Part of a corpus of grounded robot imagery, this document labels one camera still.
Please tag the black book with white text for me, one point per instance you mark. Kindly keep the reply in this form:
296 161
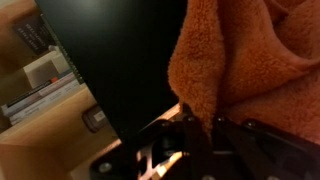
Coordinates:
35 35

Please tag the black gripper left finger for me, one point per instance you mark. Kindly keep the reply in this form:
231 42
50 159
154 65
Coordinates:
196 146

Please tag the black computer monitor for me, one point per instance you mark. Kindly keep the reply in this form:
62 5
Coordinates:
120 60

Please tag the orange terry towel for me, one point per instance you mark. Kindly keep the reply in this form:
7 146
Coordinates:
253 66

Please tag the small dark labelled device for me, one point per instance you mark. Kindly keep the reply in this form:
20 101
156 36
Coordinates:
96 118

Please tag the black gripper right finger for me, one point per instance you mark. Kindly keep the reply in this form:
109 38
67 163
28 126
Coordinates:
266 150

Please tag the wooden shelf unit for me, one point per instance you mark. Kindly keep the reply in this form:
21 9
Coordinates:
43 133

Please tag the stack of light books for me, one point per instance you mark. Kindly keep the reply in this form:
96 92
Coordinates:
40 98

